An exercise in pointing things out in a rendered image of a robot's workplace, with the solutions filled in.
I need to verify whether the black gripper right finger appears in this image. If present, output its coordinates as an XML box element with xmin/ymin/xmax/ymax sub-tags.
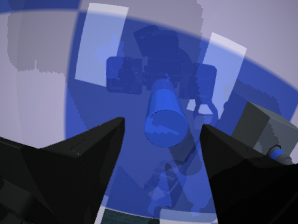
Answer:
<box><xmin>200</xmin><ymin>124</ymin><xmax>298</xmax><ymax>224</ymax></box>

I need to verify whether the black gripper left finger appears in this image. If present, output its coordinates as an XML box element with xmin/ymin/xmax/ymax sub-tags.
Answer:
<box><xmin>0</xmin><ymin>117</ymin><xmax>125</xmax><ymax>224</ymax></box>

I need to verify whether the blue marker cap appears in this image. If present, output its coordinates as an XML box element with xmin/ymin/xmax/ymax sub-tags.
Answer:
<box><xmin>144</xmin><ymin>88</ymin><xmax>188</xmax><ymax>148</ymax></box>

